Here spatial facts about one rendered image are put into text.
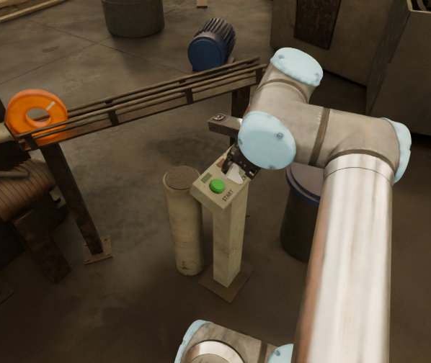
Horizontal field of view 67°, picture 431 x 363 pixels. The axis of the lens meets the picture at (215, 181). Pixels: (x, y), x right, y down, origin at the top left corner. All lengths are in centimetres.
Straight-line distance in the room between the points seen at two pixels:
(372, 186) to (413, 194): 155
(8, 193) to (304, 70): 93
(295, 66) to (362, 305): 37
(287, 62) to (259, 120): 13
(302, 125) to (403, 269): 123
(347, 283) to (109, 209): 146
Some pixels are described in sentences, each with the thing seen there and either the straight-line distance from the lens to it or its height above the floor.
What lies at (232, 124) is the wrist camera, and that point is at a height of 83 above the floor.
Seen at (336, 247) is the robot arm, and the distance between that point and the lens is 37.
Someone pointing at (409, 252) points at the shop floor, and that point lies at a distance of 171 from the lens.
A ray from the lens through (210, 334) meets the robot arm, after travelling 83.
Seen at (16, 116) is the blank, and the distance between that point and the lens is 109.
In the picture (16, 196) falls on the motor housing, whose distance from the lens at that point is 118.
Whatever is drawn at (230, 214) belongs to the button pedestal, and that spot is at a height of 48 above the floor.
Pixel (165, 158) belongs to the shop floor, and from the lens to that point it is 192.
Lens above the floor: 124
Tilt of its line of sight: 45 degrees down
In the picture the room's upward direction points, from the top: straight up
